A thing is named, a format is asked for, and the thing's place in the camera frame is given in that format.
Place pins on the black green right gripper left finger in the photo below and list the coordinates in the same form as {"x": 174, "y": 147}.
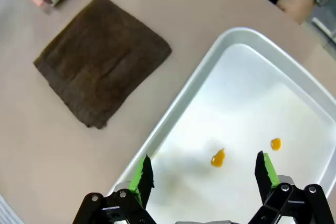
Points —
{"x": 143, "y": 179}

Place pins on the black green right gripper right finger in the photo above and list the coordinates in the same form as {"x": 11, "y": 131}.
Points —
{"x": 265, "y": 179}

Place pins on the brown terry towel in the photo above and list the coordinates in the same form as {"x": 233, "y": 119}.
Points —
{"x": 99, "y": 61}

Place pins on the person's left hand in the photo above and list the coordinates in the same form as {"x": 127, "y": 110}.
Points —
{"x": 295, "y": 5}

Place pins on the small orange sauce blob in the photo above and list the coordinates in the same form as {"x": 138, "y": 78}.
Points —
{"x": 275, "y": 143}

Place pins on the large orange sauce blob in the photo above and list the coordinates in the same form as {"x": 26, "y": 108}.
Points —
{"x": 218, "y": 159}

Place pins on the silver metal tray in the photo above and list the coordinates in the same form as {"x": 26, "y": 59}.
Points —
{"x": 244, "y": 98}

